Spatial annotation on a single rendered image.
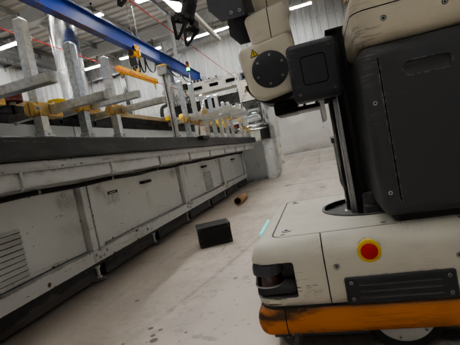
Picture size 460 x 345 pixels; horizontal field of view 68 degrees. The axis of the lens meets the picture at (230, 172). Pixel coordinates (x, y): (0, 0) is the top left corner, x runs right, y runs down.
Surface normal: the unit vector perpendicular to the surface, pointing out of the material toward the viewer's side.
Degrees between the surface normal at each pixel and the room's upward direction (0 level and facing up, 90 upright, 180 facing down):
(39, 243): 90
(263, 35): 90
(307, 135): 90
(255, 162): 90
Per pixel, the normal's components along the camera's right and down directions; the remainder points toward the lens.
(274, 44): -0.25, 0.10
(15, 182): 0.95, -0.17
